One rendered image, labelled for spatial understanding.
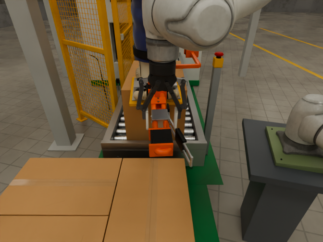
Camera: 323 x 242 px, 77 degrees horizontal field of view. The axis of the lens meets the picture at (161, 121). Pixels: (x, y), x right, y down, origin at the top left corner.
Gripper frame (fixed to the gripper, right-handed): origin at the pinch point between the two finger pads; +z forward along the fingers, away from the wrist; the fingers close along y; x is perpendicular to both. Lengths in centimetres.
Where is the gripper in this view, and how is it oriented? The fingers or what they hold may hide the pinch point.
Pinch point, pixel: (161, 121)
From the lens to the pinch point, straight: 67.4
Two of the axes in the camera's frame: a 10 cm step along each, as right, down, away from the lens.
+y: -10.0, 0.1, -0.5
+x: 0.5, 5.4, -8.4
